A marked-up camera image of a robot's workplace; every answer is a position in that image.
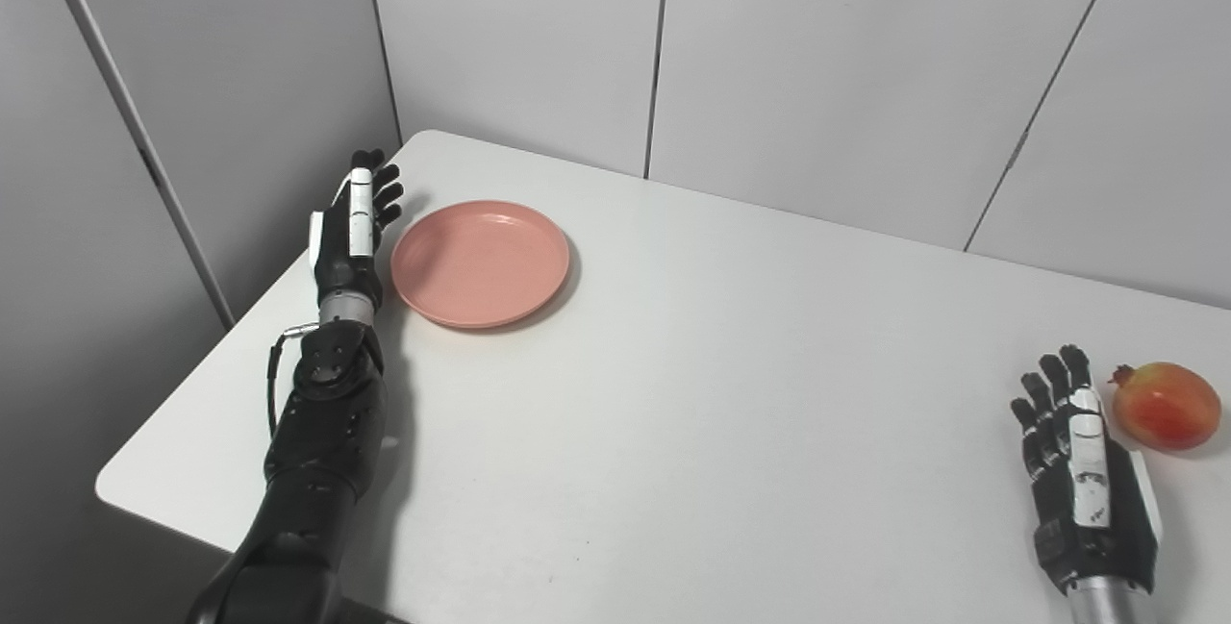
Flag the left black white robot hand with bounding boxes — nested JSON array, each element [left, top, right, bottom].
[[309, 148, 405, 310]]

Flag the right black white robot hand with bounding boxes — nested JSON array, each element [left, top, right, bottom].
[[1009, 344, 1163, 596]]

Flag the red yellow pomegranate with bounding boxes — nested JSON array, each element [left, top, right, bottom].
[[1108, 362, 1223, 453]]

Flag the pink round plate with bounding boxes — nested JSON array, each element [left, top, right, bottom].
[[389, 200, 571, 330]]

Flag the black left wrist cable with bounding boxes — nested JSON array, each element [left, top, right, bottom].
[[266, 321, 322, 440]]

